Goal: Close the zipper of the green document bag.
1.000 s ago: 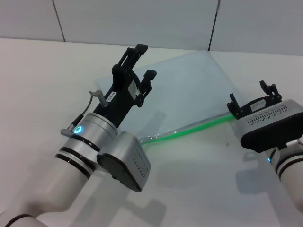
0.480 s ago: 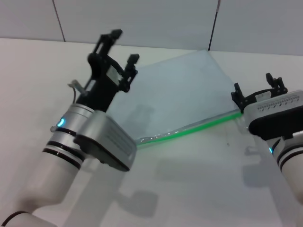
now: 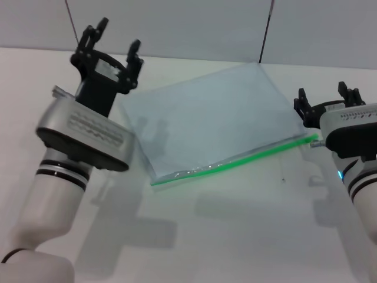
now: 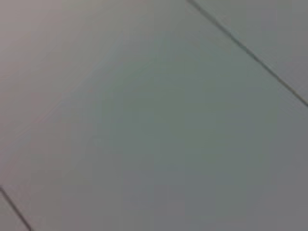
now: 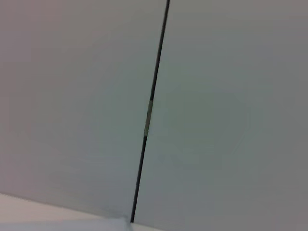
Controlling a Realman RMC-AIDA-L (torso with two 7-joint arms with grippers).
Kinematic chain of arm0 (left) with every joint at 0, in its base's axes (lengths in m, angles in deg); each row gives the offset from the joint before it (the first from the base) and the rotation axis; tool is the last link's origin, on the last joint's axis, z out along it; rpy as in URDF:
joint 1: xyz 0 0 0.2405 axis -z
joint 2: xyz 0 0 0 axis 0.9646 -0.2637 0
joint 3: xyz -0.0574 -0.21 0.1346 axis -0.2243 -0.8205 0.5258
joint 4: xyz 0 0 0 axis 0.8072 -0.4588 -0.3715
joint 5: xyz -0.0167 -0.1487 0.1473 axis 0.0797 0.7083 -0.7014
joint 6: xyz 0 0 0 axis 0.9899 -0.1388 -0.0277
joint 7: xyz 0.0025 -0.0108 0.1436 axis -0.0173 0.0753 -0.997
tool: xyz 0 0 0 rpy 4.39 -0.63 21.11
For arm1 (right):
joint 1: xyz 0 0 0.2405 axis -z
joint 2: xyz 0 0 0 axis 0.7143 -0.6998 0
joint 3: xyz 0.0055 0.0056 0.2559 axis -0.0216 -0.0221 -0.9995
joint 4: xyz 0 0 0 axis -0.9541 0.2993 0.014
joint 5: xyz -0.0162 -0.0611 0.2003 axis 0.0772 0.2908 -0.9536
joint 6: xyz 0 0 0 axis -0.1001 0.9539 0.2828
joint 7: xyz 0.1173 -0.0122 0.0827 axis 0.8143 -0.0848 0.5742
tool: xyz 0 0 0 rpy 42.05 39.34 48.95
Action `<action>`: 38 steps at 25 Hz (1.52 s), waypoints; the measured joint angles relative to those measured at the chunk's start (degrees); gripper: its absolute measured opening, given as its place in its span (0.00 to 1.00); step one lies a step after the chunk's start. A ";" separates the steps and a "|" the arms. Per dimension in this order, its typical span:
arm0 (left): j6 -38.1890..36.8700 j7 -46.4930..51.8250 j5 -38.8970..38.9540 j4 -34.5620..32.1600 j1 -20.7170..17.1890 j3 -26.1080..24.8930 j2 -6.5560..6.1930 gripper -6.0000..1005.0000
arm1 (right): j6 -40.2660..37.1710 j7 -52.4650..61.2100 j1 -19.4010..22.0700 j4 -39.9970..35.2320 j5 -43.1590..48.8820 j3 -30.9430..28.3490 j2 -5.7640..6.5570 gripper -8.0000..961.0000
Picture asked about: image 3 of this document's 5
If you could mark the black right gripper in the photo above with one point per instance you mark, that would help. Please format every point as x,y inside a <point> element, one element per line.
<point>315,116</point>

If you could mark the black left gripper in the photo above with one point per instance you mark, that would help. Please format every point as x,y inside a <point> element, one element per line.
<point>97,85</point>

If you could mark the clear green-zip document bag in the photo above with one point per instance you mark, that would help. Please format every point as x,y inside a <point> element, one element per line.
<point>212,123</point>

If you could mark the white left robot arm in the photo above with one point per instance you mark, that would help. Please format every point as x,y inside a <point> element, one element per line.
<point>53,200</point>

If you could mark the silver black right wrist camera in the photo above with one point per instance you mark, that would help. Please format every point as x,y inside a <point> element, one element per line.
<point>350,132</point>

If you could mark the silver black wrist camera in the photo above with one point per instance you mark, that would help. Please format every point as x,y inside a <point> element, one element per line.
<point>88,132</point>
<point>350,132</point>

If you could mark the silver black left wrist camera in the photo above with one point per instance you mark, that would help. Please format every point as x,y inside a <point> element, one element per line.
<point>88,132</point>

